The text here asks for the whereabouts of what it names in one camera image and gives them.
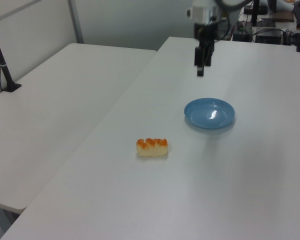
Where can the grey partition frame post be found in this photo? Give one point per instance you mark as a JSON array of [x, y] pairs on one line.
[[76, 22]]

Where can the black camera stand pole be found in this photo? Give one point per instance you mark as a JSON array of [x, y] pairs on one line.
[[1, 60]]

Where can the small black box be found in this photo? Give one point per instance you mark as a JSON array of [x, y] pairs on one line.
[[241, 37]]

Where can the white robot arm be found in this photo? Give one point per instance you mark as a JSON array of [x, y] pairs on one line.
[[233, 16]]

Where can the bread roll with orange glaze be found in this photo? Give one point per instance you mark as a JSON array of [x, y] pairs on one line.
[[152, 149]]

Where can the black electronics box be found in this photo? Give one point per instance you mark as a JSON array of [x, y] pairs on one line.
[[268, 37]]

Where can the black upright pole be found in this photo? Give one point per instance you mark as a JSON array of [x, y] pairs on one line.
[[255, 15]]

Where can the brown board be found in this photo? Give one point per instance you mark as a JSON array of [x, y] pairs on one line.
[[283, 16]]

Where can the blue plastic plate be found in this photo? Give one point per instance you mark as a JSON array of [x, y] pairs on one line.
[[209, 113]]

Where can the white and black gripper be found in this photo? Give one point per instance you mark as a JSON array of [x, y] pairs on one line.
[[202, 13]]

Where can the black round base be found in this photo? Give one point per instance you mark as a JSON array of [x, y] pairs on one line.
[[262, 10]]

